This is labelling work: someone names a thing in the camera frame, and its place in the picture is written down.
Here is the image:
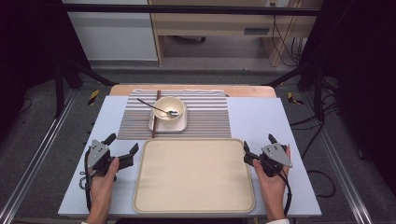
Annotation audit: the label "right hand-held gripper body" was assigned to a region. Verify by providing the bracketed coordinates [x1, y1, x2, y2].
[258, 142, 294, 178]

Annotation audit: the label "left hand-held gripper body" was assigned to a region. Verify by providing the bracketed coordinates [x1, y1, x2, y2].
[88, 139, 121, 175]

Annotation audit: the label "metal spoon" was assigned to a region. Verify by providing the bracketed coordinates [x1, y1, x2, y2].
[136, 98, 180, 119]

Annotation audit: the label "white square plate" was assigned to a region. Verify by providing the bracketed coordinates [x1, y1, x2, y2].
[148, 102, 189, 134]

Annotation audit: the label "beige tray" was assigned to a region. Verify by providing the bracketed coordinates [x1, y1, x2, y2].
[133, 137, 256, 215]

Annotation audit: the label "cream bowl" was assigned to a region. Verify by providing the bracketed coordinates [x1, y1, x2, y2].
[152, 95, 185, 122]

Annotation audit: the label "person's left hand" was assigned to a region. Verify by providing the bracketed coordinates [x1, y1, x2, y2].
[88, 157, 120, 202]

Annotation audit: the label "person's right hand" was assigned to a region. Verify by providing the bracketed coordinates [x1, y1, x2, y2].
[252, 145, 293, 203]

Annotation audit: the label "yellow black tape strip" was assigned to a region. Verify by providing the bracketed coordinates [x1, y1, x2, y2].
[87, 89, 101, 106]
[287, 91, 305, 105]

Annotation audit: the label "wooden table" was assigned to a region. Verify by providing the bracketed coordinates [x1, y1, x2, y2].
[109, 83, 277, 98]

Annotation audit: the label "striped placemat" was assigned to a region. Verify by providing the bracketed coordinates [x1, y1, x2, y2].
[117, 89, 233, 141]

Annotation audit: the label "black metal stand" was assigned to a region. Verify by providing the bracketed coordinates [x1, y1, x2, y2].
[54, 57, 117, 119]
[265, 62, 327, 122]

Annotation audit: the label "white cabinet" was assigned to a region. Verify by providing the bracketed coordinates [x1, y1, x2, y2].
[62, 0, 159, 62]

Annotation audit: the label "dark curtain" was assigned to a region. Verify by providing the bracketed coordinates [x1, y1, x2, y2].
[0, 0, 92, 138]
[298, 0, 396, 188]

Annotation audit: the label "light wooden desk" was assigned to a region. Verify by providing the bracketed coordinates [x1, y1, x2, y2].
[148, 0, 325, 68]

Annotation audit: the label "black horizontal bar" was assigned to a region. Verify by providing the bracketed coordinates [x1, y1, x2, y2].
[62, 3, 321, 17]

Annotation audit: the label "left hand-held gripper cable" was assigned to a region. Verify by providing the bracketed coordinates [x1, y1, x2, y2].
[78, 148, 95, 213]

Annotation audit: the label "hand-held gripper cable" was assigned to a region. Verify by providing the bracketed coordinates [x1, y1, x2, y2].
[276, 169, 294, 217]
[78, 148, 95, 213]

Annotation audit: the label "right hand-held gripper cable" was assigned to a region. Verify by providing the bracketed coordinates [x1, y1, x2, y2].
[276, 169, 294, 217]

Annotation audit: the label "black floor cable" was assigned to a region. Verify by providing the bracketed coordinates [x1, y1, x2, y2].
[289, 102, 341, 199]

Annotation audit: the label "aluminium floor rail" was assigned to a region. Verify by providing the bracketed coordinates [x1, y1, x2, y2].
[0, 90, 78, 224]
[301, 92, 375, 224]

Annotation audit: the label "black hanging cables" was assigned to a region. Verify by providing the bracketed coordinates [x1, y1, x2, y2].
[271, 15, 304, 68]

